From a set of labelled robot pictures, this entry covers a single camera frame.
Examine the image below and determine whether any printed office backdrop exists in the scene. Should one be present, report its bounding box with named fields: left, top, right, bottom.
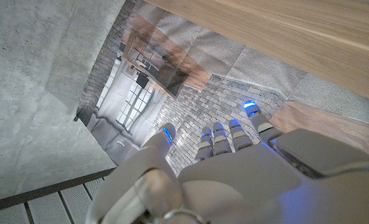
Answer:
left=75, top=0, right=369, bottom=175

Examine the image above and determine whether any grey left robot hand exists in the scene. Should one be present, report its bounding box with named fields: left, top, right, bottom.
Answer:
left=86, top=100, right=369, bottom=224

